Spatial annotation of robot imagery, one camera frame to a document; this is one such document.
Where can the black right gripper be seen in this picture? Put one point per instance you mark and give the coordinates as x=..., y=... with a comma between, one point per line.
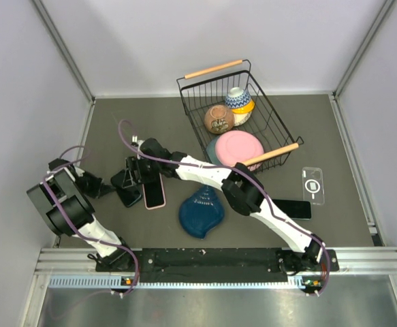
x=135, y=164

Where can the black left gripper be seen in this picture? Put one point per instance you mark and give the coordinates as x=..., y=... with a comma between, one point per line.
x=98, y=190

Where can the black ring phone case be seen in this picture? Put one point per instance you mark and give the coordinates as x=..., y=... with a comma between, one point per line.
x=122, y=179

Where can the black phone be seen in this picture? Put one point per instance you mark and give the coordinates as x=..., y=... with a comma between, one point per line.
x=154, y=195

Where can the pink phone case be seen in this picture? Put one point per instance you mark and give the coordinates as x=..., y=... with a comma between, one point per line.
x=155, y=197

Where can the blue-edged phone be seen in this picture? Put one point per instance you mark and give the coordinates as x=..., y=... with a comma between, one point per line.
x=295, y=209

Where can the clear phone case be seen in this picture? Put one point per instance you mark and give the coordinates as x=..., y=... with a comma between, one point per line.
x=312, y=186

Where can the teal-edged phone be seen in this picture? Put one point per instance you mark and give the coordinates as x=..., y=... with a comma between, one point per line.
x=129, y=196

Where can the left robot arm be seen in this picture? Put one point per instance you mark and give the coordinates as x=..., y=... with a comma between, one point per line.
x=62, y=200

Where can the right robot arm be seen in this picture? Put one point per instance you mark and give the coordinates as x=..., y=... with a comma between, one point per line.
x=244, y=193

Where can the blue shell-shaped dish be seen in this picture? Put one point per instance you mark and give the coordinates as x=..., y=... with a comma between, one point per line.
x=201, y=212

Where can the grey-teal plate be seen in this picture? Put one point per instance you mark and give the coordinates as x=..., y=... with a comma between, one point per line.
x=211, y=152

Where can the brown ceramic bowl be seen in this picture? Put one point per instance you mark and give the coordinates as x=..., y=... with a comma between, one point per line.
x=219, y=119

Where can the pink plate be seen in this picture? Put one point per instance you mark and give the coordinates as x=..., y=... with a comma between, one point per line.
x=237, y=146

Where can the blue white patterned bowl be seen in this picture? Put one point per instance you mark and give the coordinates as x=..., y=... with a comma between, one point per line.
x=237, y=98

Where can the yellow bowl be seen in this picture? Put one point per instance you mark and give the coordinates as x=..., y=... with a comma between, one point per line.
x=244, y=109

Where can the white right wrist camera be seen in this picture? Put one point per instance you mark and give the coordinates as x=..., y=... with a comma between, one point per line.
x=136, y=141

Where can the black wire basket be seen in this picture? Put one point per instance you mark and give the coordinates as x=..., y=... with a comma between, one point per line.
x=232, y=84

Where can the far wooden basket handle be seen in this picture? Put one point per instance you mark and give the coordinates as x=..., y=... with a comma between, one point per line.
x=213, y=69

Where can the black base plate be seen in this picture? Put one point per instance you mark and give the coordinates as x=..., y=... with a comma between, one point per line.
x=171, y=260

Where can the aluminium front rail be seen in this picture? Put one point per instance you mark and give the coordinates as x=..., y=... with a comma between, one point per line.
x=352, y=260

